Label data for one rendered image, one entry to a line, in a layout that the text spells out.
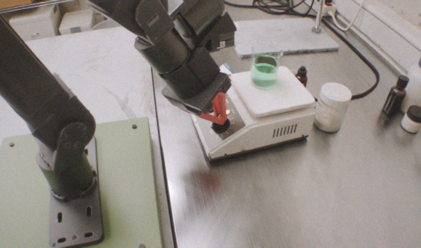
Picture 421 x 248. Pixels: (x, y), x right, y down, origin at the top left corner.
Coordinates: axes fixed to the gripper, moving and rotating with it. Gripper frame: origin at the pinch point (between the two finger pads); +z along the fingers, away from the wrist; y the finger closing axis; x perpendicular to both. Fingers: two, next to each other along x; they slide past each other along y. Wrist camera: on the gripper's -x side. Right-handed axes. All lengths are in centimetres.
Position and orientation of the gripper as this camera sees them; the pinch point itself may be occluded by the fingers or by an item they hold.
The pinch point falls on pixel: (219, 118)
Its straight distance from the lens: 53.3
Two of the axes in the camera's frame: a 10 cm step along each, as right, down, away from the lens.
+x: -5.8, 7.8, -2.3
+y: -6.7, -2.9, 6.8
